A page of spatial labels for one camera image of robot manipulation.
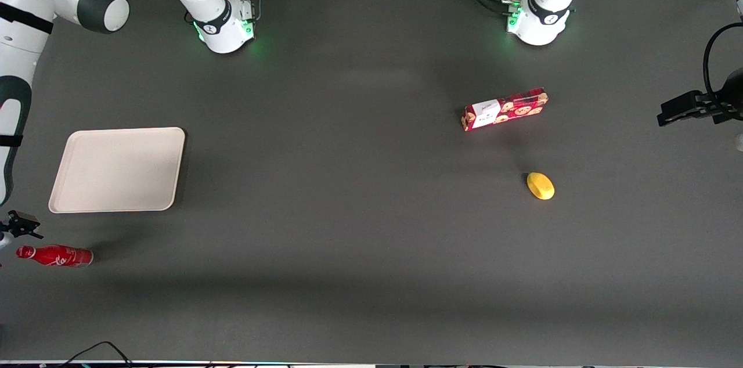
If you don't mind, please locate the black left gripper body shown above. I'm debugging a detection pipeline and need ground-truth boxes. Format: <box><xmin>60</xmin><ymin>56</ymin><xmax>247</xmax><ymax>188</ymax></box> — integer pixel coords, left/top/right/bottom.
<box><xmin>704</xmin><ymin>68</ymin><xmax>743</xmax><ymax>125</ymax></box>

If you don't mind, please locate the beige plastic tray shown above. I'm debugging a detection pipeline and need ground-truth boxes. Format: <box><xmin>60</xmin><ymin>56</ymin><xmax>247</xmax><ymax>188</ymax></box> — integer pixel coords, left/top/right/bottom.
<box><xmin>48</xmin><ymin>127</ymin><xmax>186</xmax><ymax>214</ymax></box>

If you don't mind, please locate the black looped cable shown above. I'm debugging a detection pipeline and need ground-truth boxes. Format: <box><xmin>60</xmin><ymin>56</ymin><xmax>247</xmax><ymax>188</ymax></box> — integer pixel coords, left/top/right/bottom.
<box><xmin>703</xmin><ymin>22</ymin><xmax>743</xmax><ymax>103</ymax></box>

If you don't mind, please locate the red plaid cookie box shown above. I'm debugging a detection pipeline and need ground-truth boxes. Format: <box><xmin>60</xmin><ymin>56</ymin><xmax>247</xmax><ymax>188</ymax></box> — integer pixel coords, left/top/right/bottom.
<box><xmin>461</xmin><ymin>87</ymin><xmax>549</xmax><ymax>132</ymax></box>

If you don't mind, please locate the dark grey table mat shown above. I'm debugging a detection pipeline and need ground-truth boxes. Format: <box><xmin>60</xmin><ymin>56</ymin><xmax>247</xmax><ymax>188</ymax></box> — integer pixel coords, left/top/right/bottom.
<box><xmin>0</xmin><ymin>0</ymin><xmax>743</xmax><ymax>366</ymax></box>

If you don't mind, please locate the red coke bottle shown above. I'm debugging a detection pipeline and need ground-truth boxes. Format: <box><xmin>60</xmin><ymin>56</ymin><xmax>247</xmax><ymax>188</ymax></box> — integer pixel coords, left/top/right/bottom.
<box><xmin>16</xmin><ymin>244</ymin><xmax>94</xmax><ymax>268</ymax></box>

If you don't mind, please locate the yellow lemon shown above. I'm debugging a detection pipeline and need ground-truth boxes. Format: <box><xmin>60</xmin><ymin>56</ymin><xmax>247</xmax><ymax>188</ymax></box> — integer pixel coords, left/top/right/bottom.
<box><xmin>526</xmin><ymin>172</ymin><xmax>556</xmax><ymax>201</ymax></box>

